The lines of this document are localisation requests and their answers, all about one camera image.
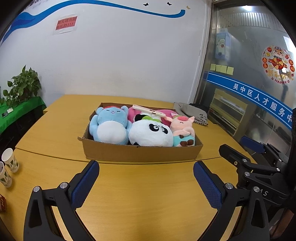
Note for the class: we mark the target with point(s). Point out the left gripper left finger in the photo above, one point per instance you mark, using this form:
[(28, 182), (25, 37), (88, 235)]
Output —
[(40, 221)]

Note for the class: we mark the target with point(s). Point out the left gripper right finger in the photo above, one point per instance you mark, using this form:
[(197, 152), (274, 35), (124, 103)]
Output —
[(252, 222)]

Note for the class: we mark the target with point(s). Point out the pink pig plush toy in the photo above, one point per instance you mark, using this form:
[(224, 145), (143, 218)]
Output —
[(183, 132)]

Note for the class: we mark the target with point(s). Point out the light blue plush toy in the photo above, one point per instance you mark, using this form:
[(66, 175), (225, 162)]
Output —
[(110, 125)]

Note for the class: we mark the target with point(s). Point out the panda plush toy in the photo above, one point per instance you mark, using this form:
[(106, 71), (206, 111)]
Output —
[(150, 132)]

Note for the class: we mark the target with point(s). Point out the pink white toy stick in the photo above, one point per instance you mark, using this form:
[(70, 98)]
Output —
[(148, 110)]

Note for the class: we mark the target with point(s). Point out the wooden shelf behind glass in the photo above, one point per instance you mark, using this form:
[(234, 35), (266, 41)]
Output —
[(231, 113)]

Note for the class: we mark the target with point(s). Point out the red small box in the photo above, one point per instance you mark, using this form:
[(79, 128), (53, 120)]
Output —
[(2, 204)]

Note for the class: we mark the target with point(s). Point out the paper cup near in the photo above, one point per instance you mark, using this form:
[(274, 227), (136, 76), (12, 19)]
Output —
[(5, 178)]

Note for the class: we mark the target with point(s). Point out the paper cup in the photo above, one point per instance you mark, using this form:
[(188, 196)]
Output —
[(5, 178), (10, 161)]

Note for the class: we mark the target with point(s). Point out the paper cup far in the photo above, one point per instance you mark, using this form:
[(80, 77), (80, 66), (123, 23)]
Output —
[(10, 161)]

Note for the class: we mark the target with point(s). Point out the grey cloth bag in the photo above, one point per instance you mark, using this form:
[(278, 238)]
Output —
[(200, 115)]

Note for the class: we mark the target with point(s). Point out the glass door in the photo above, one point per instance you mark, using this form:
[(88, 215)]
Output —
[(251, 55)]

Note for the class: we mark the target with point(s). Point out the brown cardboard box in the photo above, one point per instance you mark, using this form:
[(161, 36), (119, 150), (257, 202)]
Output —
[(129, 153)]

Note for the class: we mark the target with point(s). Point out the green tablecloth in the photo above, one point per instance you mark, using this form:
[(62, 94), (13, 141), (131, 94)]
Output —
[(19, 111)]

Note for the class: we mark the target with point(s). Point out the large pink plush toy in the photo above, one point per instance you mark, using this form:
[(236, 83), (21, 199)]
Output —
[(132, 113)]

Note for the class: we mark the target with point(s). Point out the potted plant right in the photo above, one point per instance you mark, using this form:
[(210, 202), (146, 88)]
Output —
[(22, 88)]

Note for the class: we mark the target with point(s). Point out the red wall notice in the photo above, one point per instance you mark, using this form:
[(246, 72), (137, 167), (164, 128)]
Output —
[(66, 24)]

